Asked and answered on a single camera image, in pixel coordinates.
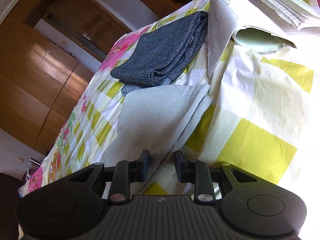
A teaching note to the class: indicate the wooden wardrobe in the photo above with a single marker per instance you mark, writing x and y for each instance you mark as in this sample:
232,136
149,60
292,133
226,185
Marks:
40,86

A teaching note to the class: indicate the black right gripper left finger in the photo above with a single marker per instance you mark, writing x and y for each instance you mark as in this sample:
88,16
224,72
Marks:
124,174

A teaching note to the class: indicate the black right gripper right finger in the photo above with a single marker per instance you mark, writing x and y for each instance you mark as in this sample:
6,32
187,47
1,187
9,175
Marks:
195,172

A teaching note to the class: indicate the dark wooden headboard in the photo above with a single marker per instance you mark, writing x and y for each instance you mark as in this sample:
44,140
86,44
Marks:
9,199

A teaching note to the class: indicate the silver cup on nightstand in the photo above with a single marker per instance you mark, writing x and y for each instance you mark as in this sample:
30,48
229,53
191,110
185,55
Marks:
35,162

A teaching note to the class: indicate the brown wooden door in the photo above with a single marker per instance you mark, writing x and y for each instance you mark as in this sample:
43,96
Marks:
85,22

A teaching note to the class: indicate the folded dark grey jeans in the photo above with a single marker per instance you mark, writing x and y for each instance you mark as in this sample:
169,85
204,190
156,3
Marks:
161,56

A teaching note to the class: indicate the light grey pants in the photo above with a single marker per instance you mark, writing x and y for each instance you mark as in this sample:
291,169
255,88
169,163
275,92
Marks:
250,97

